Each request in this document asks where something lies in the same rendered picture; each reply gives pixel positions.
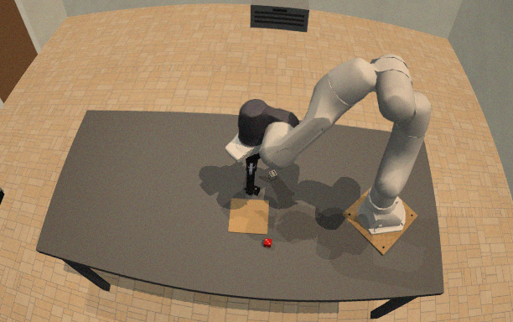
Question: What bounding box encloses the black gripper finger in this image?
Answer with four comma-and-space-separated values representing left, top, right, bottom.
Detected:
244, 160, 258, 200

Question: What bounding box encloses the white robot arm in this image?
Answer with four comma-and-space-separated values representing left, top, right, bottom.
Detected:
225, 54, 432, 235

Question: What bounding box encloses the tan square mat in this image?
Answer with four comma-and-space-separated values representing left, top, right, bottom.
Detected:
228, 198, 269, 235

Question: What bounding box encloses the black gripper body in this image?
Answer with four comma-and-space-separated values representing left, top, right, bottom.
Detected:
246, 153, 260, 167

